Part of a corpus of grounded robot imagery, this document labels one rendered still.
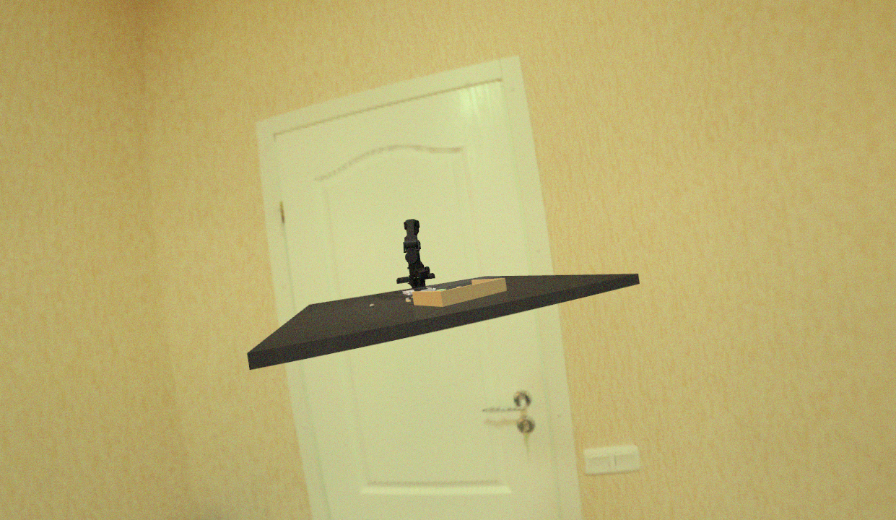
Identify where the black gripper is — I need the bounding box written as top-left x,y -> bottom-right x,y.
396,264 -> 435,288

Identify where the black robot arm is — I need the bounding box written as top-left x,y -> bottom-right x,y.
403,219 -> 430,279

